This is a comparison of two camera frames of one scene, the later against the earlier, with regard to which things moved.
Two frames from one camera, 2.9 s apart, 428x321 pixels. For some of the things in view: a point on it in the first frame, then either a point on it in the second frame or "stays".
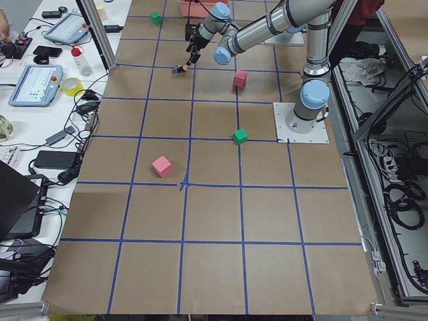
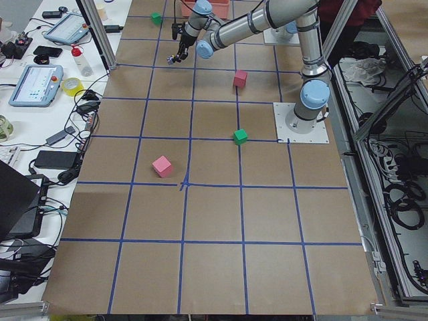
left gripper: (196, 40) -> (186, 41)
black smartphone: (47, 51) stays
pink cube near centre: (162, 166) stays
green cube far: (156, 18) stays
